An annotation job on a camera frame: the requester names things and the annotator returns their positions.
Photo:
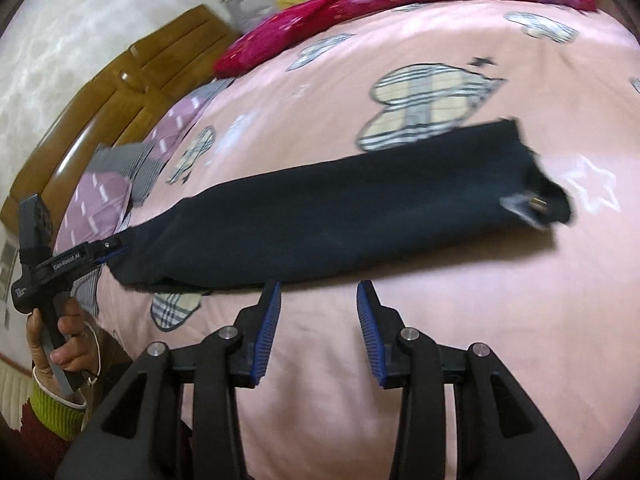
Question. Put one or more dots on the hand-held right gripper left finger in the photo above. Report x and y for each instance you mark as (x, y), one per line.
(267, 321)

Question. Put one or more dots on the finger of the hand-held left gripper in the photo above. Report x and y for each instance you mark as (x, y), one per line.
(109, 250)

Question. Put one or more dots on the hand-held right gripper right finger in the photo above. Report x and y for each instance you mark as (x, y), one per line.
(369, 325)

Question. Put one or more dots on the dark navy pants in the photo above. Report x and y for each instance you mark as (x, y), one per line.
(320, 220)

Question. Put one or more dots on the person's left forearm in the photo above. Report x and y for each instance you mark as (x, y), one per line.
(45, 420)

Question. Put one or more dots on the person's left hand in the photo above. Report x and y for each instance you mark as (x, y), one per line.
(70, 340)

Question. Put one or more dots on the purple grey patchwork pillow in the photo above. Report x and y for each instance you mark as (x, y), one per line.
(130, 170)

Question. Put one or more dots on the pink butterfly print bed sheet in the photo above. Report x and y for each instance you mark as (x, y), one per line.
(400, 210)

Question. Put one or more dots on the brown wooden headboard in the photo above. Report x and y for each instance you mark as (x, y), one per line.
(100, 100)

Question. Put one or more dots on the red floral blanket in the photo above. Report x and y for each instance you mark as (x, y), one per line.
(400, 5)

